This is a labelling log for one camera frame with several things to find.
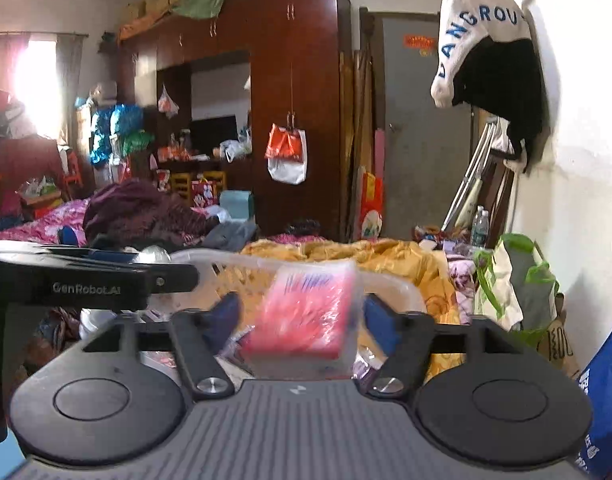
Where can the black television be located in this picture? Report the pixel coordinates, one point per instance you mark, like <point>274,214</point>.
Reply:
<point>213,132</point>

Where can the red printed paper bag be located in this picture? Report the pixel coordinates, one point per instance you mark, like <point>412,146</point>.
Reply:
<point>371,207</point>

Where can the dark purple clothing pile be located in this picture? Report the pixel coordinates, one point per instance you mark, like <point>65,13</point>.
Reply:
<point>136,210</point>

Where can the pink curtain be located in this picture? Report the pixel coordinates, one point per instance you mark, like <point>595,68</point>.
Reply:
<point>1,65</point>

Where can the brown wooden wardrobe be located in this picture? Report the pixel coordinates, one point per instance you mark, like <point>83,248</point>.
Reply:
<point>296,60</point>

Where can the white plastic basket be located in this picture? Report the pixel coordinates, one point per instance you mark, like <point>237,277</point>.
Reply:
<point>391,287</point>

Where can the brown paper bag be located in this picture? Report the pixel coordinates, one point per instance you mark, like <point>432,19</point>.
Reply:
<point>561,345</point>

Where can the green and white tote bag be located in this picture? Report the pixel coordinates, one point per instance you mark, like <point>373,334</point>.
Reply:
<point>526,290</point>

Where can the red packet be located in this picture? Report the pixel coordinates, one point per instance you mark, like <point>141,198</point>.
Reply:
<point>306,310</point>

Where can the dark red covered furniture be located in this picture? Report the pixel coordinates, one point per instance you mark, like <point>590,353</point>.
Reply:
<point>21,160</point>

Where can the grey curtain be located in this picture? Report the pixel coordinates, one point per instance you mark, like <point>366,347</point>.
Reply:
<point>70,90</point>

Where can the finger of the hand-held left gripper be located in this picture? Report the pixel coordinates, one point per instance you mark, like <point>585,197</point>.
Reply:
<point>111,256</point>
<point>176,277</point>

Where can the pink floral blanket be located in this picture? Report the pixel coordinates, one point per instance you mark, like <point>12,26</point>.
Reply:
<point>51,217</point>

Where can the grey door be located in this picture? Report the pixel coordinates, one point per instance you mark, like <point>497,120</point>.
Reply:
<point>426,150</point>

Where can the red plastic chair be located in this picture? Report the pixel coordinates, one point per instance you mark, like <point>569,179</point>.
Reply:
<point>73,170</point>

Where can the small white hanging plastic bag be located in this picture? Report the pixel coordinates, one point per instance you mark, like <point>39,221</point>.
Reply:
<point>168,102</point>

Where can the blue shopping bag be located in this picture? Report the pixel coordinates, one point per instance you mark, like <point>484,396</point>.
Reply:
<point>608,400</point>

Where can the white and black hanging jacket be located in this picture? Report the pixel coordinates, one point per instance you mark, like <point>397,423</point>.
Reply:
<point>471,25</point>

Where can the clear water bottle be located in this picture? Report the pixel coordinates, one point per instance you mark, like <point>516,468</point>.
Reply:
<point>479,227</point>

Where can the light blue box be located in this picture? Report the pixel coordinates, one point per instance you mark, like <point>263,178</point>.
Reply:
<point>237,205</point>

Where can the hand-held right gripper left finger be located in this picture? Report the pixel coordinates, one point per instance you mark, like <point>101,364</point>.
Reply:
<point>226,320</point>

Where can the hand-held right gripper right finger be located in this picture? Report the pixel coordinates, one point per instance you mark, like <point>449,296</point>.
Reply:
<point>378,321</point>

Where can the metal crutch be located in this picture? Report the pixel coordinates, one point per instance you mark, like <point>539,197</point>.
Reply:
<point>468,180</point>

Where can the blue plastic bags pile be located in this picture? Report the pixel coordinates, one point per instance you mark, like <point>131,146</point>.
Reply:
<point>113,130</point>

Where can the red door sticker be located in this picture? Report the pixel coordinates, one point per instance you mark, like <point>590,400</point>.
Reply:
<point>419,45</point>

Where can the orange and white plastic bag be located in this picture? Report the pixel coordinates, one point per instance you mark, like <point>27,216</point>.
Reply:
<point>287,152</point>

